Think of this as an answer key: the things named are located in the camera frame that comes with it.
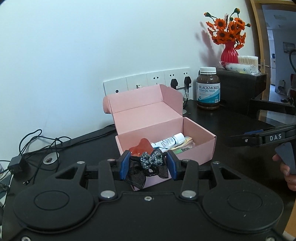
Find small colourful card packet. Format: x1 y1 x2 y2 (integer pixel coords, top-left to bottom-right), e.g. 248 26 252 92
183 136 193 145

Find black sparkly bow hair clip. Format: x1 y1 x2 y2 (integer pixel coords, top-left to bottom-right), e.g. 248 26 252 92
125 148 169 189

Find white ointment tube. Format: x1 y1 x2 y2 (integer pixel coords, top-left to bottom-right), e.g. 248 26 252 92
151 133 185 153

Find red-brown gua sha board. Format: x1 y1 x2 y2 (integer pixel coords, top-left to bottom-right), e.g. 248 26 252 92
129 138 154 157

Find pink cardboard box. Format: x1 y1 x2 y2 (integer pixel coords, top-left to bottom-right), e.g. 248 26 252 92
102 84 217 191

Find person's right hand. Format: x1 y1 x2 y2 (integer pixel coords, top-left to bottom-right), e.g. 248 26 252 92
273 154 296 191

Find black storage box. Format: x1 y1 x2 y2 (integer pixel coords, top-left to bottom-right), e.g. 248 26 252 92
217 69 267 105

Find white patterned tissue pack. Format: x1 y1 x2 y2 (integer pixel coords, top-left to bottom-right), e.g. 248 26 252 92
225 63 259 75

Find cotton swab container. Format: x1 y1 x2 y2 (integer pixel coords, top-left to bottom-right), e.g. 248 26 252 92
238 55 259 70

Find brown fish oil bottle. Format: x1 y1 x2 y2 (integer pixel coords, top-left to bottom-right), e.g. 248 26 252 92
196 67 221 109

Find black plug left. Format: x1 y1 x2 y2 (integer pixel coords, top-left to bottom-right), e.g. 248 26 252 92
170 78 178 89

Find black plug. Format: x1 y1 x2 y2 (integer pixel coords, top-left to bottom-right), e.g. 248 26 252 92
184 76 192 93
170 78 178 89

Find black plug right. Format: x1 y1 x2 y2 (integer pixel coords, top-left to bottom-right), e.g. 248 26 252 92
184 76 192 93

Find red ribbed vase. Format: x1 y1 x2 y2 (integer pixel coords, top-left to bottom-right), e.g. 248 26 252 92
221 41 238 63

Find black power adapter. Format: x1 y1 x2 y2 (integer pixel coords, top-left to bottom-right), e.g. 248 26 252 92
8 155 23 174

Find orange artificial flowers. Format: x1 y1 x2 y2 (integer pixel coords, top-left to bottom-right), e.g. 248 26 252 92
204 8 251 50

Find tangled black cable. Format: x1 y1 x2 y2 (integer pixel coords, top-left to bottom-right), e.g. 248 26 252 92
0 128 72 186

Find white wall socket strip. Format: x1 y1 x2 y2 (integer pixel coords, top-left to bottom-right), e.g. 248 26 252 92
103 67 194 95

